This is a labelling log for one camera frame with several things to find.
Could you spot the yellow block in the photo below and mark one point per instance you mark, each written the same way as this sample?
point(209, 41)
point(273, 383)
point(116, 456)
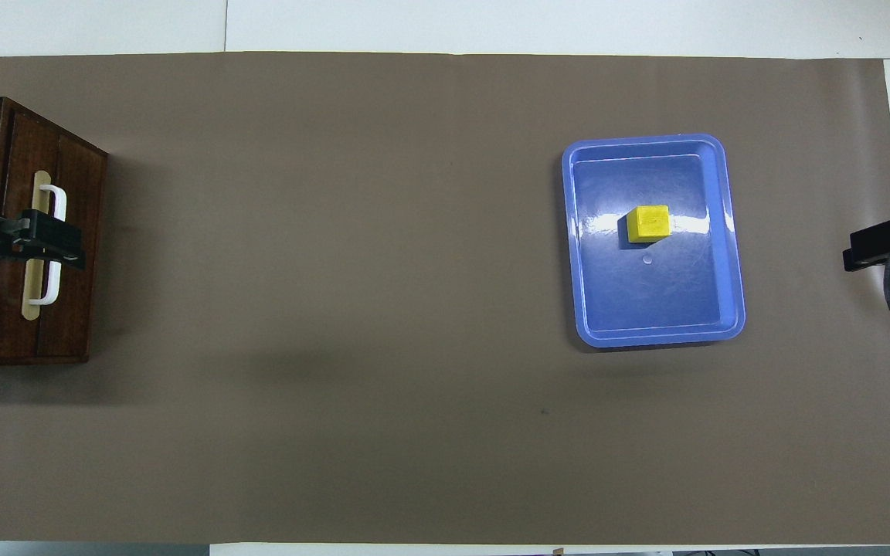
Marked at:
point(650, 224)

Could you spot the blue plastic tray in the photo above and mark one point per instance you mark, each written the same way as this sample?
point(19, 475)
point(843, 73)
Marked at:
point(669, 301)

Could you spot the brown table mat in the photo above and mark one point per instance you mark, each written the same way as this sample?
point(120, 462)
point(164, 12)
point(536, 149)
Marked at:
point(337, 309)

